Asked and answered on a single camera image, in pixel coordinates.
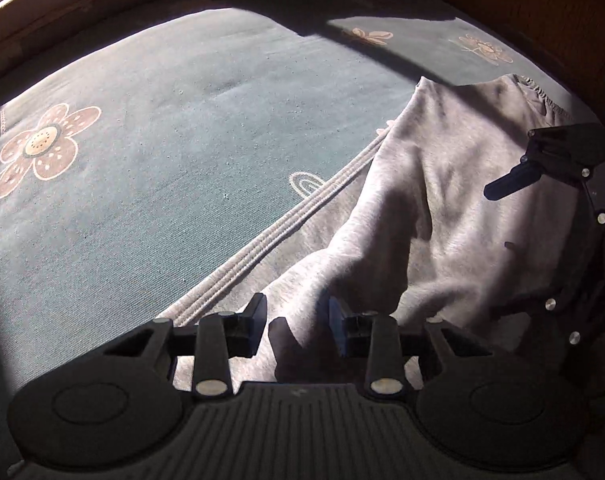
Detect grey sweatpants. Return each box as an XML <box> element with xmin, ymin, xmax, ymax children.
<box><xmin>170</xmin><ymin>74</ymin><xmax>598</xmax><ymax>396</ymax></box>

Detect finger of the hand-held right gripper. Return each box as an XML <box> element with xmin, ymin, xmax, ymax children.
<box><xmin>483</xmin><ymin>124</ymin><xmax>605</xmax><ymax>202</ymax></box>
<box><xmin>491</xmin><ymin>174</ymin><xmax>605</xmax><ymax>350</ymax></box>

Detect wooden headboard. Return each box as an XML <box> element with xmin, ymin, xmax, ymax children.
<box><xmin>382</xmin><ymin>0</ymin><xmax>605</xmax><ymax>131</ymax></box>

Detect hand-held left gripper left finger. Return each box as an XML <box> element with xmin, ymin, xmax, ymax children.
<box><xmin>105</xmin><ymin>292</ymin><xmax>268</xmax><ymax>401</ymax></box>

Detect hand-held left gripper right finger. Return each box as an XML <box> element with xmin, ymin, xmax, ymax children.
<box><xmin>329</xmin><ymin>296</ymin><xmax>493</xmax><ymax>401</ymax></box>

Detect bed with teal printed sheet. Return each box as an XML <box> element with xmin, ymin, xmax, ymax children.
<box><xmin>0</xmin><ymin>0</ymin><xmax>583</xmax><ymax>396</ymax></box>

